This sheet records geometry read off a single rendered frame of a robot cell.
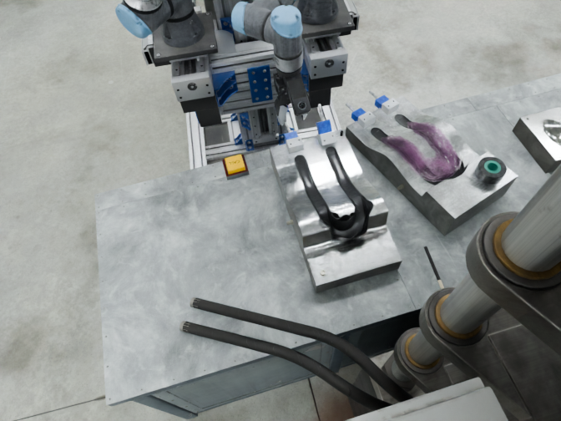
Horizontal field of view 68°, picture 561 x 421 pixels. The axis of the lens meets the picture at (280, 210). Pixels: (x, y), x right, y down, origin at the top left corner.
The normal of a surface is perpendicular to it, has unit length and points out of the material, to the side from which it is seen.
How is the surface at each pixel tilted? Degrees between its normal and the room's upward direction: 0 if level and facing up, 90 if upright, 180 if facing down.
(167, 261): 0
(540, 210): 90
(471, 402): 0
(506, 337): 0
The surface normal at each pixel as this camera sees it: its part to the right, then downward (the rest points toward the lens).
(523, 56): -0.05, -0.52
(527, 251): -0.76, 0.58
